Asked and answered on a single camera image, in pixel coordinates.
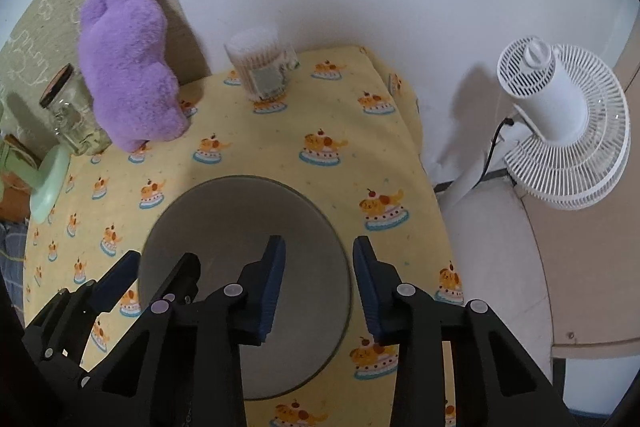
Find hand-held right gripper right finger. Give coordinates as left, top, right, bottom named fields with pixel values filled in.
left=352, top=236, right=568, bottom=427

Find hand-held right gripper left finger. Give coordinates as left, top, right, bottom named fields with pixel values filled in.
left=102, top=236, right=287, bottom=427

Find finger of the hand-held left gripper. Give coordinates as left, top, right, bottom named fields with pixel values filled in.
left=144, top=252, right=202, bottom=308
left=25, top=250, right=142, bottom=360

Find large beige floral bowl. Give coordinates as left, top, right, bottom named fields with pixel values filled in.
left=137, top=176, right=355, bottom=400

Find blue plaid cloth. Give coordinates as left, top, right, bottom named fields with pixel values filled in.
left=0, top=222, right=26, bottom=308

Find green desk fan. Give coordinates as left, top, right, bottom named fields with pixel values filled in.
left=0, top=99, right=71, bottom=223

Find wooden chair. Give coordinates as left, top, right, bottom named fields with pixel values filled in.
left=0, top=134, right=36, bottom=223

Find yellow printed tablecloth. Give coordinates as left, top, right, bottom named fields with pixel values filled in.
left=22, top=44, right=463, bottom=427

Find glass jar with black lid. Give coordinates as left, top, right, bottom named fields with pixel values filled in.
left=40, top=63, right=113, bottom=156

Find purple plush toy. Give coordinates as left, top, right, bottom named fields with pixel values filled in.
left=78, top=0, right=191, bottom=152

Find toothpick container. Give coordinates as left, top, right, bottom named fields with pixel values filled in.
left=224, top=27, right=301, bottom=102

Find white desk fan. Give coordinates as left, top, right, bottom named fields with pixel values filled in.
left=496, top=36, right=630, bottom=211

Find black fan cable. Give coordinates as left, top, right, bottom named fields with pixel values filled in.
left=480, top=117, right=516, bottom=185

